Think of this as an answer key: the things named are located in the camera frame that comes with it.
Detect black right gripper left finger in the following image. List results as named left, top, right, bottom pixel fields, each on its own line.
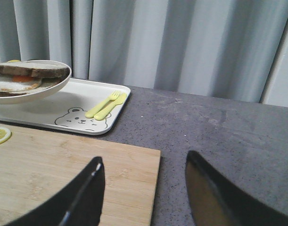
left=7, top=157, right=105, bottom=226

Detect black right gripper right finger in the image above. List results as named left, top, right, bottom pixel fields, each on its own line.
left=185, top=151, right=288, bottom=226

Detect white round plate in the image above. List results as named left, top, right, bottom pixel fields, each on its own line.
left=0, top=60, right=72, bottom=105

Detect white bread slice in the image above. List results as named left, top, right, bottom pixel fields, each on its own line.
left=0, top=62, right=70, bottom=78

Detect white bear tray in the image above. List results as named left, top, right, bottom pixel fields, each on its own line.
left=0, top=79, right=131, bottom=136

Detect wooden cutting board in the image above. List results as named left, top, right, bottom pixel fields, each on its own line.
left=0, top=125, right=160, bottom=226

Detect light green plastic fork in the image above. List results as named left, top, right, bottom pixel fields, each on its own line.
left=85, top=90, right=121, bottom=118

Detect light green plastic knife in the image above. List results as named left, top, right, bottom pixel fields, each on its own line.
left=94, top=93, right=127, bottom=121

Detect yellow lemon slice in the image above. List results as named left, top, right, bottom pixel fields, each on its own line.
left=0, top=127, right=12, bottom=144

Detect fried egg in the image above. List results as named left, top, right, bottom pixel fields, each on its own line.
left=0, top=74, right=42, bottom=92

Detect grey curtain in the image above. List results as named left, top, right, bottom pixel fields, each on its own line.
left=0, top=0, right=288, bottom=107

